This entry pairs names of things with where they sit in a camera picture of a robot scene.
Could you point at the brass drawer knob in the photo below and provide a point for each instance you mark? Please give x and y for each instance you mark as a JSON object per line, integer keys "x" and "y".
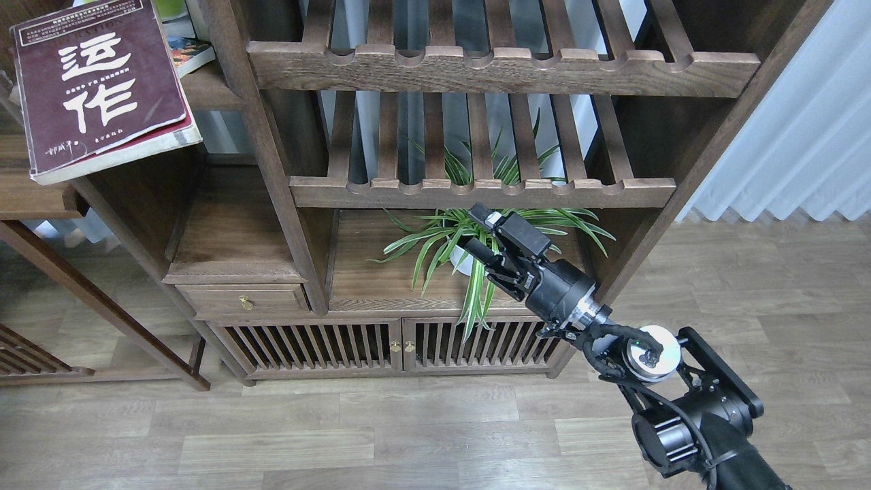
{"x": 245, "y": 303}

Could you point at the book with mountain cover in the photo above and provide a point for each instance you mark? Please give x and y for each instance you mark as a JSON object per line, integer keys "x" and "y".
{"x": 189, "y": 54}

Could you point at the yellow green book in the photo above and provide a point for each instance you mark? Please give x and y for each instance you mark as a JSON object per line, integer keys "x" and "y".
{"x": 175, "y": 18}

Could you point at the white curtain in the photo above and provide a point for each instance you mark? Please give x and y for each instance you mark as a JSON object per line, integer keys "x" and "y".
{"x": 806, "y": 149}

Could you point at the green spider plant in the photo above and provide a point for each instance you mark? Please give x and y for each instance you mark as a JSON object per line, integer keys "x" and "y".
{"x": 442, "y": 230}

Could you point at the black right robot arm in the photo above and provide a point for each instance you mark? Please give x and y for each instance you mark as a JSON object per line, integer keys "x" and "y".
{"x": 692, "y": 412}

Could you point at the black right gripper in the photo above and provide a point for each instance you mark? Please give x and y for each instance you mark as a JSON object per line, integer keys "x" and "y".
{"x": 558, "y": 293}

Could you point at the dark wooden bookshelf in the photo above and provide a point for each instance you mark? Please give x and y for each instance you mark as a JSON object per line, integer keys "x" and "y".
{"x": 620, "y": 107}

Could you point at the maroon book white characters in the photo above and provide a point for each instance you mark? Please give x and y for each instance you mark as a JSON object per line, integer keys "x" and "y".
{"x": 98, "y": 88}

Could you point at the white plant pot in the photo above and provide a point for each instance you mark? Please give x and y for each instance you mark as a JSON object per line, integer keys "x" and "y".
{"x": 463, "y": 262}

